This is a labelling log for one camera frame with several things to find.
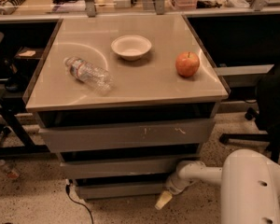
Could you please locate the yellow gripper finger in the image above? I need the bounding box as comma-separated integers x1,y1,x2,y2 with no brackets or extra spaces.
155,190,173,210

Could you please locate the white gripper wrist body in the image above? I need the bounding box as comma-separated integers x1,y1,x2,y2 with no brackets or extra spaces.
165,172,193,195

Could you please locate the grey bottom drawer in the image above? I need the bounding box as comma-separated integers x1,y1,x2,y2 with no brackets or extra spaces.
74,175,166,200

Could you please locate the grey drawer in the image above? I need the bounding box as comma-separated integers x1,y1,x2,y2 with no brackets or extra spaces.
74,175,166,200
39,119,215,153
60,154,200,179

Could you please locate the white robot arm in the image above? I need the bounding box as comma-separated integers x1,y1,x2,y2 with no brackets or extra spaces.
155,149,280,224

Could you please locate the grey top drawer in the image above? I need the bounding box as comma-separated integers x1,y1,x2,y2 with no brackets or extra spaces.
39,119,215,153

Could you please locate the grey middle drawer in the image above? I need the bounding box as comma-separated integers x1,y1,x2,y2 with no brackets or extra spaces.
60,154,200,179

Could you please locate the grey drawer cabinet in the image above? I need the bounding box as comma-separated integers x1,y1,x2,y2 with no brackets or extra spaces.
22,13,231,202

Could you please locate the red apple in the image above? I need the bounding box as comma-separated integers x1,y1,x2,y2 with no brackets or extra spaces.
175,51,200,77

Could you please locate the black office chair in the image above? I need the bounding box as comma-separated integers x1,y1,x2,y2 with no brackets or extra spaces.
219,63,280,162

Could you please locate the white paper bowl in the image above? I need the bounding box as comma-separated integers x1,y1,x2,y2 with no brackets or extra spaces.
111,35,152,61

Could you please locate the clear plastic water bottle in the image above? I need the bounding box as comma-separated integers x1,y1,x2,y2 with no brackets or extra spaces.
63,57,113,93

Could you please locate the small bottle on floor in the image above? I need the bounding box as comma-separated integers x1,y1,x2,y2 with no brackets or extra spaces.
0,160,20,179

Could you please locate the black power cable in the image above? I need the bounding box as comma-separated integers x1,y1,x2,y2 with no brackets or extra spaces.
64,184,95,224

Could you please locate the black table frame left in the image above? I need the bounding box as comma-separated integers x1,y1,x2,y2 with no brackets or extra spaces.
0,31,50,170

